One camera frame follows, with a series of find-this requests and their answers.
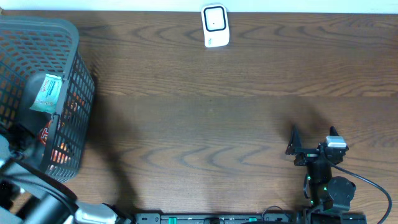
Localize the orange chocolate bar wrapper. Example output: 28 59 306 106
37 120 52 146

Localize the teal wet wipes pack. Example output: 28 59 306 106
30 74 63 114

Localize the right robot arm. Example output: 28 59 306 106
285 126 356 223

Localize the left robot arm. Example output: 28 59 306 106
1 126 136 224

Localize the white barcode scanner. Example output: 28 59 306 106
201 4 230 48

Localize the grey plastic shopping basket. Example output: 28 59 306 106
1 16 95 182

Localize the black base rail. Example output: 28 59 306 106
133 212 368 224

